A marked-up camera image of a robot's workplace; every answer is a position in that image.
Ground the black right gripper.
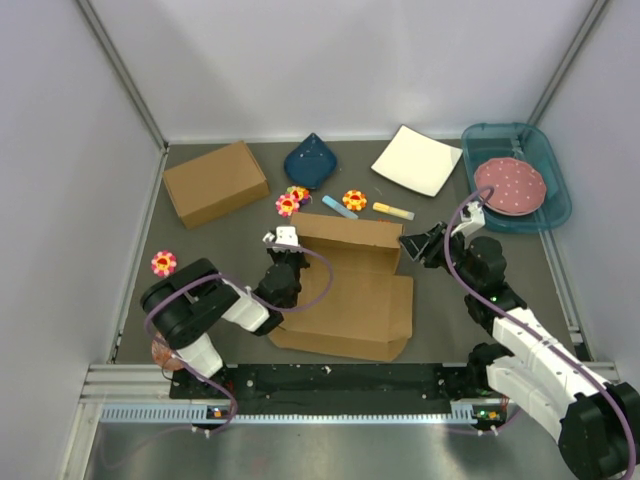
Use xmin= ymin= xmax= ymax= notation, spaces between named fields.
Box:
xmin=398 ymin=222 xmax=479 ymax=293

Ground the brown cardboard box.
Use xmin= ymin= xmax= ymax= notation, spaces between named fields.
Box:
xmin=163 ymin=141 xmax=270 ymax=229
xmin=269 ymin=213 xmax=414 ymax=362

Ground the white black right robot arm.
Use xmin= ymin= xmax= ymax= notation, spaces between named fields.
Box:
xmin=399 ymin=222 xmax=639 ymax=479

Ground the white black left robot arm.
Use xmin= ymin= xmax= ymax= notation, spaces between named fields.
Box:
xmin=140 ymin=248 xmax=310 ymax=397

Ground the closed brown cardboard box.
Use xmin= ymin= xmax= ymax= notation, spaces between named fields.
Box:
xmin=163 ymin=141 xmax=270 ymax=229

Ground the yellow chalk stick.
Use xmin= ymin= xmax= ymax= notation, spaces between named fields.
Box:
xmin=372 ymin=202 xmax=415 ymax=221

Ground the pink flower plush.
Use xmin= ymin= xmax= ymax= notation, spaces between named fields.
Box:
xmin=151 ymin=250 xmax=177 ymax=278
xmin=275 ymin=193 xmax=300 ymax=217

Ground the rainbow flower plush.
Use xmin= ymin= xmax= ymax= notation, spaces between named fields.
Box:
xmin=286 ymin=186 xmax=311 ymax=205

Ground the blue chalk stick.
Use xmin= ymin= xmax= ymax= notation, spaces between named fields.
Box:
xmin=322 ymin=195 xmax=358 ymax=219

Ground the orange flower plush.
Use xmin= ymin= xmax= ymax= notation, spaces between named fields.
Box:
xmin=342 ymin=190 xmax=368 ymax=212

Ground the white square plate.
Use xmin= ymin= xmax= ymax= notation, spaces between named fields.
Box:
xmin=371 ymin=125 xmax=462 ymax=197

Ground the dark blue ceramic bowl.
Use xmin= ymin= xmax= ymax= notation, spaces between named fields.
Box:
xmin=284 ymin=133 xmax=338 ymax=190

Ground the pink dotted plate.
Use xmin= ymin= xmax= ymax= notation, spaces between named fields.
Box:
xmin=473 ymin=157 xmax=547 ymax=216

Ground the teal plastic bin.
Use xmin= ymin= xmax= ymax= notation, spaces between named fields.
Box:
xmin=461 ymin=122 xmax=572 ymax=234

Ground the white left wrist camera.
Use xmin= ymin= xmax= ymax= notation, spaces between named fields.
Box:
xmin=262 ymin=225 xmax=300 ymax=251

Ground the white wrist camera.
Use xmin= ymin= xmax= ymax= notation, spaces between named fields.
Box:
xmin=262 ymin=225 xmax=300 ymax=251
xmin=451 ymin=201 xmax=485 ymax=238

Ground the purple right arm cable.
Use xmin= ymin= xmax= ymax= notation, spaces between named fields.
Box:
xmin=443 ymin=185 xmax=634 ymax=479

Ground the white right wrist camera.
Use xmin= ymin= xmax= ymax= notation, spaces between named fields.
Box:
xmin=451 ymin=201 xmax=485 ymax=238

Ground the grey slotted cable duct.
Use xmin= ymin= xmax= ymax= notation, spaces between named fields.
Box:
xmin=99 ymin=402 xmax=506 ymax=425

